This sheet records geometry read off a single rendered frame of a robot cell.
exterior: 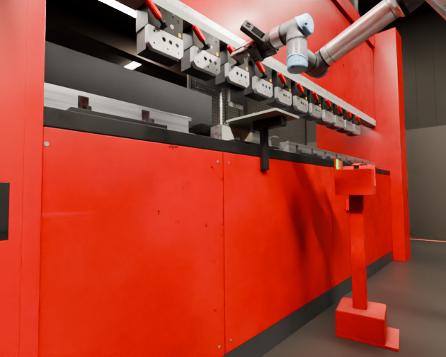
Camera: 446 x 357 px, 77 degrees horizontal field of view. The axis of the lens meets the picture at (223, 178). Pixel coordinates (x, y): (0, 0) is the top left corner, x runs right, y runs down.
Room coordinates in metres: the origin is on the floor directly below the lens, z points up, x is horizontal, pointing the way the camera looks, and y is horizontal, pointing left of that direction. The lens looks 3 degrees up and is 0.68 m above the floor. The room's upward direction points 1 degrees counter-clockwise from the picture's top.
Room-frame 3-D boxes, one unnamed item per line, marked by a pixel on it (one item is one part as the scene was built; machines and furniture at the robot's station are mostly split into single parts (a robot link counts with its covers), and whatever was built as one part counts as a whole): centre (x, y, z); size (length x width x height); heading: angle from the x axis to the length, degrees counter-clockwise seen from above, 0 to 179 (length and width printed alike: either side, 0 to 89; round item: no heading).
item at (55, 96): (0.92, 0.31, 0.92); 0.50 x 0.06 x 0.10; 136
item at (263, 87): (1.44, -0.19, 1.26); 0.15 x 0.09 x 0.17; 136
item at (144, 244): (1.76, -0.55, 0.42); 3.00 x 0.21 x 0.83; 136
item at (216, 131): (1.36, -0.10, 0.92); 0.39 x 0.06 x 0.10; 136
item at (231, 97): (1.32, -0.06, 1.13); 0.10 x 0.02 x 0.10; 136
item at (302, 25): (1.00, -0.28, 1.27); 0.11 x 0.08 x 0.09; 47
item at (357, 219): (1.38, -0.66, 0.39); 0.06 x 0.06 x 0.54; 58
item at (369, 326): (1.37, -0.68, 0.06); 0.25 x 0.20 x 0.12; 58
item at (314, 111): (1.88, -0.60, 1.26); 0.15 x 0.09 x 0.17; 136
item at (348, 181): (1.38, -0.66, 0.75); 0.20 x 0.16 x 0.18; 148
